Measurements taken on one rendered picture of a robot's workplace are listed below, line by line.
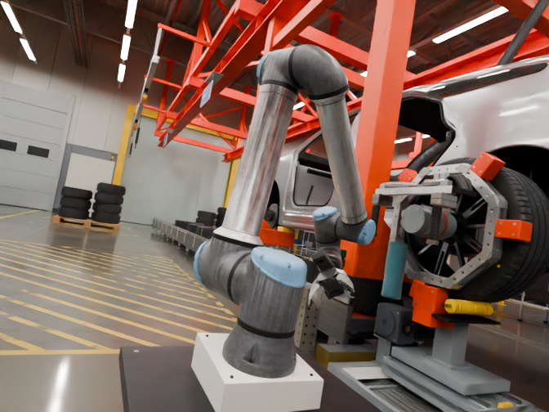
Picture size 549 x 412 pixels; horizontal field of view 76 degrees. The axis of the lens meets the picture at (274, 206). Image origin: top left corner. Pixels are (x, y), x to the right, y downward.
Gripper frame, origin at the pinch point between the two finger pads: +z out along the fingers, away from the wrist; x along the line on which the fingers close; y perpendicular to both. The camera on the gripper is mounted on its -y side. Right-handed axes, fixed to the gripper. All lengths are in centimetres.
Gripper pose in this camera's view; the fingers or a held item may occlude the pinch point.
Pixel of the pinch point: (329, 297)
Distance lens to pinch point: 112.1
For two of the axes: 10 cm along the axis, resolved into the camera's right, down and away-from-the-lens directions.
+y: 5.1, 8.1, 2.9
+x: -8.6, 4.4, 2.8
